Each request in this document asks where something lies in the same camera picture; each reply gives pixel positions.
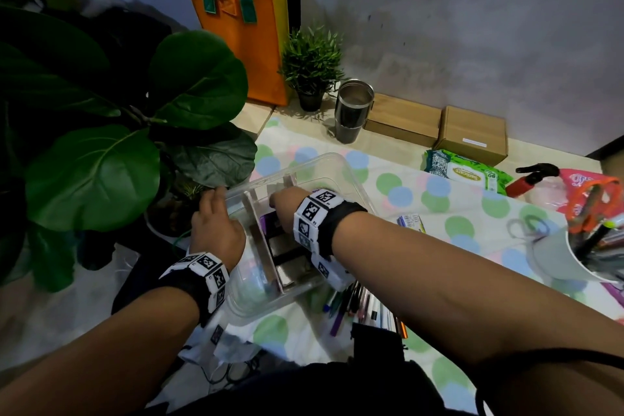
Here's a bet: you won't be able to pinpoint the person's left hand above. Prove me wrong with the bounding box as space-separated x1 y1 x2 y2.
190 186 247 271

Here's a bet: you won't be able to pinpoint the person's right hand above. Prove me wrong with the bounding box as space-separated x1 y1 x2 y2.
269 186 313 236

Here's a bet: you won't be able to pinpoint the white teal small box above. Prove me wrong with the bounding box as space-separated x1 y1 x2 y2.
268 235 303 261

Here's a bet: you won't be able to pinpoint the clear plastic organizer box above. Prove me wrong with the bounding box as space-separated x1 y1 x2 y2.
214 152 376 326

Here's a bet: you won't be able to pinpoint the pile of assorted pens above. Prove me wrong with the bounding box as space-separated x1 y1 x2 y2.
321 281 408 339

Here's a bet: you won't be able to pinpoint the clear handled scissors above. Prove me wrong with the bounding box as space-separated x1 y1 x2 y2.
506 215 552 241

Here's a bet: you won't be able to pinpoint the orange scissors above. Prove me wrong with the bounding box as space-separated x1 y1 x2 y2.
565 179 624 235

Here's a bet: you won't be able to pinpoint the person's right forearm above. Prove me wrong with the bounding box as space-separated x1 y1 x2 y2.
331 211 624 416

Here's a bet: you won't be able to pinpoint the person's left forearm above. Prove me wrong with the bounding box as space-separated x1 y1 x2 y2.
0 286 201 416

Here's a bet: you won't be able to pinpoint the flat plain cardboard box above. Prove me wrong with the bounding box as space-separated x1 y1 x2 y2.
363 92 443 148

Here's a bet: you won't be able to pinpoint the person's black clothing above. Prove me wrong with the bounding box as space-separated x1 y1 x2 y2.
146 359 488 416

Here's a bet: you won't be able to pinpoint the labelled cardboard box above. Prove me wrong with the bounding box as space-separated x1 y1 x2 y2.
434 105 509 167

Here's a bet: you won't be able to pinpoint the right marker wristband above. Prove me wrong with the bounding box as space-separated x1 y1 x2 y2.
292 188 367 263

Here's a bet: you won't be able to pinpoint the marker wristband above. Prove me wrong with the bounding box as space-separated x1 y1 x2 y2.
158 252 230 328
292 188 367 263

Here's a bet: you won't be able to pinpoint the left marker wristband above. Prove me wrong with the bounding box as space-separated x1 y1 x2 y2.
158 252 230 328

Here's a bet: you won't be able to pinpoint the steel tumbler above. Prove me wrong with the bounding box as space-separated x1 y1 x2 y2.
333 79 375 145

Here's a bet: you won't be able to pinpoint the large leafy plant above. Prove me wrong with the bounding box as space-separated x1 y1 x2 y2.
0 0 258 293

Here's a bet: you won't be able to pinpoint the small potted plant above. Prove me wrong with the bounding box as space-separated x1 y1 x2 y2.
278 25 346 113

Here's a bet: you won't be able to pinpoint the polka dot tablecloth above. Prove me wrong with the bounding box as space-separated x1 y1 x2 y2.
177 116 624 416

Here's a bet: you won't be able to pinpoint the orange felt bag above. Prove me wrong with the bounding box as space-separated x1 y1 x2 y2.
185 0 291 107

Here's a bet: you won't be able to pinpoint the green wet wipes pack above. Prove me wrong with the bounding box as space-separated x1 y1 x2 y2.
424 149 514 196

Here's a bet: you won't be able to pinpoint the red spray bottle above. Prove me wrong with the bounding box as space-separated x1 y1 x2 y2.
505 162 560 198

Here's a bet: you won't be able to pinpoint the white cup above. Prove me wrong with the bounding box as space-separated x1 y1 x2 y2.
531 230 624 284

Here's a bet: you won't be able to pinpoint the pink plastic pack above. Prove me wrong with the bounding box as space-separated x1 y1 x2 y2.
531 168 624 216

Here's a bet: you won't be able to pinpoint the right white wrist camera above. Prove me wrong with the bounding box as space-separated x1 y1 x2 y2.
309 252 357 293

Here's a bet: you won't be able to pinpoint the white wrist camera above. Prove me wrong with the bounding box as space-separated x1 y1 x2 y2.
309 252 357 293
194 313 235 358

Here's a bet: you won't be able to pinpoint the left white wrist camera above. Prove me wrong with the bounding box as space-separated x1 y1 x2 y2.
194 313 235 358

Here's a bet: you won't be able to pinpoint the left camera black cable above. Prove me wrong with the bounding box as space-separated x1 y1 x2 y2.
180 344 257 388

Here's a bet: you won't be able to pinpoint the camera black cable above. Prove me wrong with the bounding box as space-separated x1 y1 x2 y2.
180 344 257 388
475 347 624 416

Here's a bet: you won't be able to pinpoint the right camera black cable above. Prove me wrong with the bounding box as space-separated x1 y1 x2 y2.
475 347 624 416

